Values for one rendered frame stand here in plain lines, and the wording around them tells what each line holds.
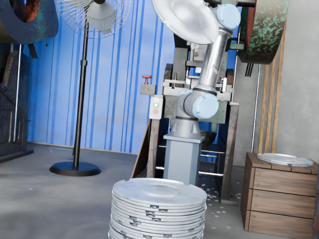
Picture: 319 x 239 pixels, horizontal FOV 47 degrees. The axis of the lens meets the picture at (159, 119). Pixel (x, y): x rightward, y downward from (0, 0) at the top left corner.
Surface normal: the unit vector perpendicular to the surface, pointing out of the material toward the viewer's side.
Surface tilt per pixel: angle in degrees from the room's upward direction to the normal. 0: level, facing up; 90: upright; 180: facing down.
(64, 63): 90
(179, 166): 90
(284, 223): 90
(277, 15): 113
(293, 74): 90
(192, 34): 54
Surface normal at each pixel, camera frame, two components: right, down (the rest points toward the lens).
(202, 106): 0.34, 0.23
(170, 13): 0.50, -0.50
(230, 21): 0.40, -0.03
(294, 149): -0.10, 0.06
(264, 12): -0.13, 0.44
